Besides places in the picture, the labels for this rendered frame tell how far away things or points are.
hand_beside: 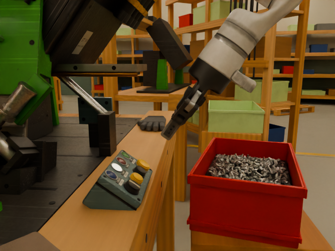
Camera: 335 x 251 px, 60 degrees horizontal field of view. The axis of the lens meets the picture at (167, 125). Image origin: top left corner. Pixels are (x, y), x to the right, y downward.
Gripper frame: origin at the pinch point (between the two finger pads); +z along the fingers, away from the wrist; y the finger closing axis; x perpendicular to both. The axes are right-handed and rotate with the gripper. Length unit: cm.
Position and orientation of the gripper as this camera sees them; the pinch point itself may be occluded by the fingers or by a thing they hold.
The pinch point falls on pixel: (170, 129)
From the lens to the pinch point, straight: 56.3
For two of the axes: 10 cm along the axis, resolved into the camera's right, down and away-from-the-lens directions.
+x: 8.2, 5.7, 0.5
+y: -0.8, 2.1, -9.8
